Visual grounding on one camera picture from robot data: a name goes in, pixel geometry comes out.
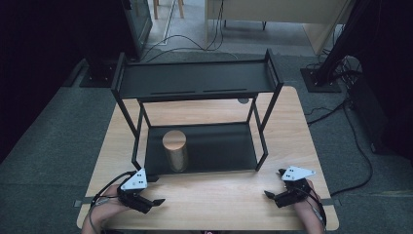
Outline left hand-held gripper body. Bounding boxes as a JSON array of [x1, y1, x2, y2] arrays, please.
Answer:
[[116, 168, 154, 215]]

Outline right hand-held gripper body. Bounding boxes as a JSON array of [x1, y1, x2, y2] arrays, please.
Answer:
[[274, 165, 317, 209]]

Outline glass jar with wooden lid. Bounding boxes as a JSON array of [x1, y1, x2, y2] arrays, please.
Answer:
[[162, 129, 190, 174]]

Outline black metal two-tier rack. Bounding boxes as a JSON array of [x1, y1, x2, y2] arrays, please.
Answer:
[[110, 48, 284, 183]]

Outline person's right hand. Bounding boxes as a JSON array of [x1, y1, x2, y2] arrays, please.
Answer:
[[293, 179, 321, 214]]

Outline person's left hand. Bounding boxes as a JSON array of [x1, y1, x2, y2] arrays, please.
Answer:
[[87, 184, 131, 228]]

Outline black box on floor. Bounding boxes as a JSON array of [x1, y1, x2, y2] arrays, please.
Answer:
[[346, 73, 392, 154]]

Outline black slanted stand with base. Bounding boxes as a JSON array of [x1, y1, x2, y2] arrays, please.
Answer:
[[299, 0, 371, 95]]

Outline glass-fronted dark cabinet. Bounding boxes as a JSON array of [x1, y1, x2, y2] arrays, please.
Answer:
[[121, 0, 154, 61]]

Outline beige wooden furniture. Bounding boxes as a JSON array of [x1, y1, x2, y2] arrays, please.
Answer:
[[204, 0, 356, 56]]

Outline wooden chair legs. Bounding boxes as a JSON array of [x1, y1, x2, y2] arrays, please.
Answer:
[[152, 0, 185, 20]]

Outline right hand-held gripper cable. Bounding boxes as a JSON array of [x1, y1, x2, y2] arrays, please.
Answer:
[[304, 186, 327, 234]]

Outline long black floor cable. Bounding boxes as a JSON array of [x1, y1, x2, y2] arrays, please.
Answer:
[[306, 97, 374, 198]]

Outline black stand base plate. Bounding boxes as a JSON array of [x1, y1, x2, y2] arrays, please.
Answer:
[[79, 58, 119, 89]]

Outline black cables near cabinet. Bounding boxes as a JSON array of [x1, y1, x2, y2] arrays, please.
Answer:
[[140, 0, 240, 63]]

